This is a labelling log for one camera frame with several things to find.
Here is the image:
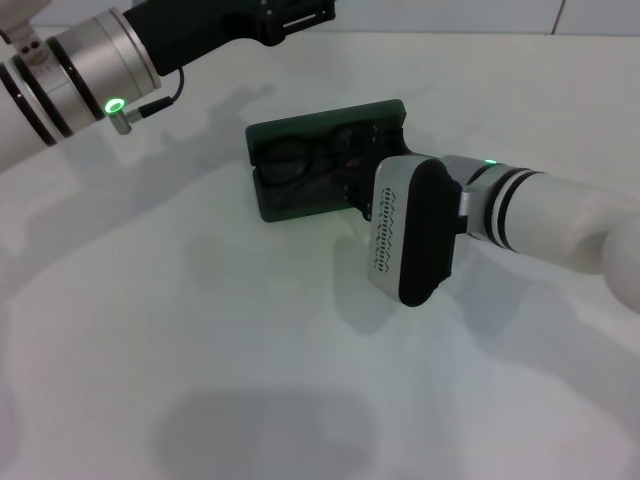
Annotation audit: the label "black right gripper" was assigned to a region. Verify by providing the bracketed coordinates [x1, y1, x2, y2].
[312, 125, 427, 222]

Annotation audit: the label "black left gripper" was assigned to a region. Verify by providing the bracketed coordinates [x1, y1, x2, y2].
[122, 0, 338, 77]

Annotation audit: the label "black glasses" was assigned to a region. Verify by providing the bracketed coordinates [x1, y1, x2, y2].
[257, 124, 371, 201]

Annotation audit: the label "green glasses case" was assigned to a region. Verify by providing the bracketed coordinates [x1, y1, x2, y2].
[244, 98, 409, 224]

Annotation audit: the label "silver angled plug with cable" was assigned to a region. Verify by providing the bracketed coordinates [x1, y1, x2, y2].
[110, 67, 186, 135]

